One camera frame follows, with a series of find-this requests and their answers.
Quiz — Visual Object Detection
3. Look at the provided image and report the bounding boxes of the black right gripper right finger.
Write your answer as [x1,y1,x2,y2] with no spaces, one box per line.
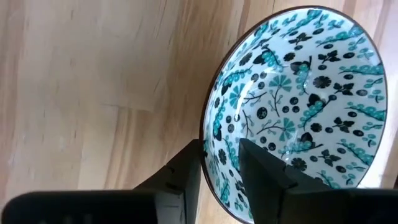
[238,138,398,224]

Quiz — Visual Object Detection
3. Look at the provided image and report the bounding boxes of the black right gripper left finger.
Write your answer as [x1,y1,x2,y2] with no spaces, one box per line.
[0,139,201,224]

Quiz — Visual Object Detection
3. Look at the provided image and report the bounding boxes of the blue floral ceramic bowl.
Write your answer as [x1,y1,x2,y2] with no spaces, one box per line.
[198,5,389,224]

